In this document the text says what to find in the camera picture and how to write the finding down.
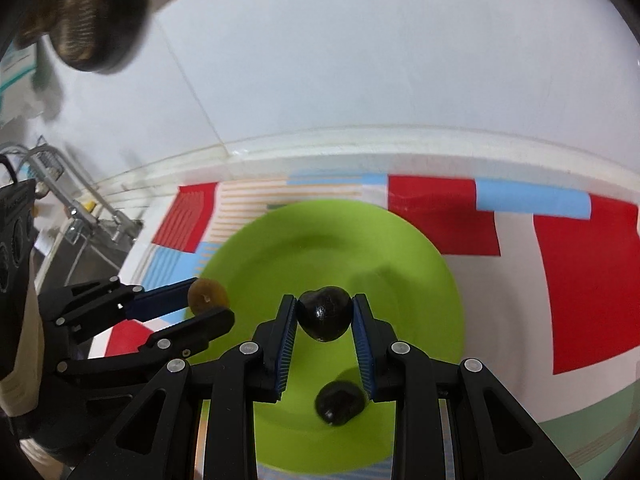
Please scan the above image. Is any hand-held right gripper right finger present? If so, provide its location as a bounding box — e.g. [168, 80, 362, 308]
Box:
[351, 292, 581, 480]

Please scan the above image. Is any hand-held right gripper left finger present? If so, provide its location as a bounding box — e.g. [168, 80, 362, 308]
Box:
[67, 294, 301, 480]

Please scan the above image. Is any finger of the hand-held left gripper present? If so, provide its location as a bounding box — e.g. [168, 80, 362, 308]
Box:
[56, 307, 236, 377]
[39, 276, 200, 342]

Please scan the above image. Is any brown kiwi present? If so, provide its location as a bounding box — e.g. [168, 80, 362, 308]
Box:
[188, 280, 231, 317]

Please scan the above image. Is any green plate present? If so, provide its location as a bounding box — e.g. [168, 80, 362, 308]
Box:
[184, 199, 468, 472]

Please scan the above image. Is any metal faucet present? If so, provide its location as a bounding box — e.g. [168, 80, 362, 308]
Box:
[0, 142, 143, 243]

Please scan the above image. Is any steel sink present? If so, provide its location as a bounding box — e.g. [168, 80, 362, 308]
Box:
[30, 220, 146, 306]

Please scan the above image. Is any beige cloth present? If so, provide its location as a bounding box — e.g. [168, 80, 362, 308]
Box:
[0, 285, 47, 417]

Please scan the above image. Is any white teal packet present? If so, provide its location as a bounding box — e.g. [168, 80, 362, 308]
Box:
[0, 42, 42, 108]

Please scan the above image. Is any red blue patterned table mat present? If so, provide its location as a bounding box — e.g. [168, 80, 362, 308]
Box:
[87, 172, 640, 480]

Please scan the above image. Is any dark round mesh object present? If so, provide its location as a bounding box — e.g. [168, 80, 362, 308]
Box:
[15, 0, 157, 76]

